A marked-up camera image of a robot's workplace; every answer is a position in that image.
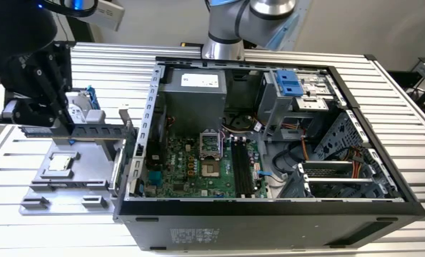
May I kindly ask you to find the metal socket cover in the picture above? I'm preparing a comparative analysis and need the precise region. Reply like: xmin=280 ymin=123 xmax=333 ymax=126
xmin=200 ymin=130 xmax=223 ymax=159

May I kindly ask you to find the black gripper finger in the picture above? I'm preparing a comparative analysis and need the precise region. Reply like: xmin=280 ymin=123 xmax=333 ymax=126
xmin=4 ymin=92 xmax=56 ymax=128
xmin=36 ymin=44 xmax=76 ymax=134

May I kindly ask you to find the thin orange wire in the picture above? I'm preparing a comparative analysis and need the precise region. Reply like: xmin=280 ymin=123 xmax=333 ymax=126
xmin=300 ymin=135 xmax=311 ymax=162

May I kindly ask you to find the black RAM slot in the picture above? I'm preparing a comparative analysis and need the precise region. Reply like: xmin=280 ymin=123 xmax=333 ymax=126
xmin=240 ymin=136 xmax=256 ymax=199
xmin=232 ymin=136 xmax=247 ymax=199

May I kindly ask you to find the black RAM stick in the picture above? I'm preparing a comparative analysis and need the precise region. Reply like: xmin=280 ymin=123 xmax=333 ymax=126
xmin=17 ymin=123 xmax=127 ymax=142

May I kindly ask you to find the CPU socket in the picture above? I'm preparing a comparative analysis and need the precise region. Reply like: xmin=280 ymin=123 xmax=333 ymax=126
xmin=201 ymin=159 xmax=223 ymax=177

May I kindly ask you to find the silver optical drive bay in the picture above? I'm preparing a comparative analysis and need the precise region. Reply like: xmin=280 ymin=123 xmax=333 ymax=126
xmin=297 ymin=70 xmax=337 ymax=97

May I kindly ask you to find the hard disk in blue carrier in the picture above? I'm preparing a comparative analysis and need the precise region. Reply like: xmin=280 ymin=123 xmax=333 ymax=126
xmin=64 ymin=85 xmax=103 ymax=125

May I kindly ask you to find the disk bay with silver rails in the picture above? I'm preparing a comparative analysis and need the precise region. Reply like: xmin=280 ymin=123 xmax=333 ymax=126
xmin=280 ymin=160 xmax=388 ymax=199

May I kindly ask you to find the grey parts rack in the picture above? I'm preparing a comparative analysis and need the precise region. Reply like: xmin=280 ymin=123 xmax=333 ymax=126
xmin=17 ymin=105 xmax=141 ymax=215

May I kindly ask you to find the blue plastic drive latch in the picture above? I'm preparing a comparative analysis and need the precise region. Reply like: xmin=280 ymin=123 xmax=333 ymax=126
xmin=275 ymin=70 xmax=304 ymax=96

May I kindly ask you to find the green motherboard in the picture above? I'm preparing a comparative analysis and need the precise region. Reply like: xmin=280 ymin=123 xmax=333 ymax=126
xmin=144 ymin=133 xmax=271 ymax=199

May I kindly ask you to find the silver metal drive bracket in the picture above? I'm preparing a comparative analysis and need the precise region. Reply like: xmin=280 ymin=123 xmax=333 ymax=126
xmin=293 ymin=97 xmax=329 ymax=112

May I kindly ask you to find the graphics card with metal bracket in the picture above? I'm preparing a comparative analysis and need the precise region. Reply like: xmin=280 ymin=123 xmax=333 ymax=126
xmin=111 ymin=104 xmax=141 ymax=198

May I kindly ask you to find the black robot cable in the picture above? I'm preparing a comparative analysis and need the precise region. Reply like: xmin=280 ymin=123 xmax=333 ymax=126
xmin=43 ymin=0 xmax=100 ymax=18

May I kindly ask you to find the black upright post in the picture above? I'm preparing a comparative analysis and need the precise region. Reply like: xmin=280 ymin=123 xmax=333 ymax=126
xmin=64 ymin=14 xmax=95 ymax=43

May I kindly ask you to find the silver CPU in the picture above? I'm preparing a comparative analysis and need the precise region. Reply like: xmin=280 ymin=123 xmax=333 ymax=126
xmin=47 ymin=154 xmax=73 ymax=171

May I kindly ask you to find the grey power supply unit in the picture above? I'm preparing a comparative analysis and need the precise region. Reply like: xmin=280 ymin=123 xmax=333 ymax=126
xmin=157 ymin=68 xmax=229 ymax=134

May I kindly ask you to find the locking lever wire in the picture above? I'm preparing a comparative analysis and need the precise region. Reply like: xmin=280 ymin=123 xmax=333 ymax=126
xmin=217 ymin=132 xmax=228 ymax=159

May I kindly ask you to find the orange red yellow wire bundle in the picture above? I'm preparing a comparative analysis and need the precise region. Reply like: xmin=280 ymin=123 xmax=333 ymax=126
xmin=346 ymin=146 xmax=366 ymax=179

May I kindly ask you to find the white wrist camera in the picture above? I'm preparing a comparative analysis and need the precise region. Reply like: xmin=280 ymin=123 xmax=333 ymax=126
xmin=79 ymin=0 xmax=127 ymax=32

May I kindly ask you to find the power supply wire bundle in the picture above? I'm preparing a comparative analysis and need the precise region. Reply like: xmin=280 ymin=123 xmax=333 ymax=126
xmin=221 ymin=112 xmax=267 ymax=134

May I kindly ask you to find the black open PC case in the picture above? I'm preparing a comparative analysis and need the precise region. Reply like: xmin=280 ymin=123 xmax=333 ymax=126
xmin=112 ymin=55 xmax=425 ymax=252

